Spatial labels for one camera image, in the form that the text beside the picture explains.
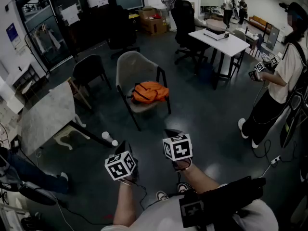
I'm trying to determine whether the black floor cable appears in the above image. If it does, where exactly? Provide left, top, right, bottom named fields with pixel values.
left=252, top=140, right=298, bottom=163

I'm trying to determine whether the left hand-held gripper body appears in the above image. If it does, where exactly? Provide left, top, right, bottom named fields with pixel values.
left=104, top=140, right=140, bottom=185

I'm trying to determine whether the white paper sheet on door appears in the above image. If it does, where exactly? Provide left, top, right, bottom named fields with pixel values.
left=60, top=4, right=80, bottom=26

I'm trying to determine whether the orange sofa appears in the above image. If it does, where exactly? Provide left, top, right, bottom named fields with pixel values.
left=248, top=15, right=272, bottom=32

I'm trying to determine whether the person's right forearm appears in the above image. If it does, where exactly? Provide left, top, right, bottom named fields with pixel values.
left=179, top=164, right=221, bottom=194

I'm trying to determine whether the blue poster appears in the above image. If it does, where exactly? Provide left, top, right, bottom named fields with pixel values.
left=6, top=22, right=22, bottom=49

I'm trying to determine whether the cardboard box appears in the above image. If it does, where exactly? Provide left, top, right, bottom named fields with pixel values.
left=138, top=7, right=168, bottom=36

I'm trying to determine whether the white portable gas stove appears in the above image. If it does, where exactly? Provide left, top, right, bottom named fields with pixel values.
left=203, top=27, right=231, bottom=41

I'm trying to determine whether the black chest rig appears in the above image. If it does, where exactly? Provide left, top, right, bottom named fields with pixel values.
left=179, top=176, right=267, bottom=228

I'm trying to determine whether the white table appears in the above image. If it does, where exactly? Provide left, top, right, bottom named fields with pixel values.
left=188, top=27, right=251, bottom=90

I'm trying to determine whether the marble table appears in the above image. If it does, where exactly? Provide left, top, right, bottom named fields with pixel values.
left=21, top=81, right=114, bottom=156

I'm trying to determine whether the person's white shirt torso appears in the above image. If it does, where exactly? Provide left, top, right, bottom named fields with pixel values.
left=101, top=196, right=280, bottom=231

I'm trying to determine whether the black clothes rack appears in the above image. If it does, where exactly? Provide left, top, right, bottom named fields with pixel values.
left=24, top=24, right=73, bottom=79

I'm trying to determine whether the person's right shoe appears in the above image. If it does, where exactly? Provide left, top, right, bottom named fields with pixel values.
left=177, top=182, right=192, bottom=193

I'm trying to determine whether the standing dark monitor panel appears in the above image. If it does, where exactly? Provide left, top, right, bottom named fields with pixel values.
left=266, top=25, right=280, bottom=51

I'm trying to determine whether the black mesh office chair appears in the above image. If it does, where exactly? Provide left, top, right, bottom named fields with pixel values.
left=171, top=0, right=211, bottom=66

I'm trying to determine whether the orange cloth bag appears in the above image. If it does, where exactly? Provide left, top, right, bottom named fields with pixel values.
left=131, top=81, right=170, bottom=104

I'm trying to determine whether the person's left forearm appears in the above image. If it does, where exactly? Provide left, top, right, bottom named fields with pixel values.
left=113, top=180, right=140, bottom=226

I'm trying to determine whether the beige upholstered chair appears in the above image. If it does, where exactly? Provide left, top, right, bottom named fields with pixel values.
left=115, top=51, right=172, bottom=131

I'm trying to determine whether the white ornate stool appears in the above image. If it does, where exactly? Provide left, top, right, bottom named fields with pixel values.
left=53, top=114, right=91, bottom=151

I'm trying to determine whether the wooden stool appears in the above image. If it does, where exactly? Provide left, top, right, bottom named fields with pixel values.
left=66, top=77, right=93, bottom=110

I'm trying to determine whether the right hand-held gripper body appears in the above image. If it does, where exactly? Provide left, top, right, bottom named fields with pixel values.
left=162, top=128, right=193, bottom=172

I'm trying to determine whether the dark grey upholstered chair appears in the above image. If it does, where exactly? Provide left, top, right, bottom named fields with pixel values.
left=72, top=54, right=113, bottom=93

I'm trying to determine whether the white paper cup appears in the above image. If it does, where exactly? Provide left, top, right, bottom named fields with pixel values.
left=101, top=131, right=113, bottom=143

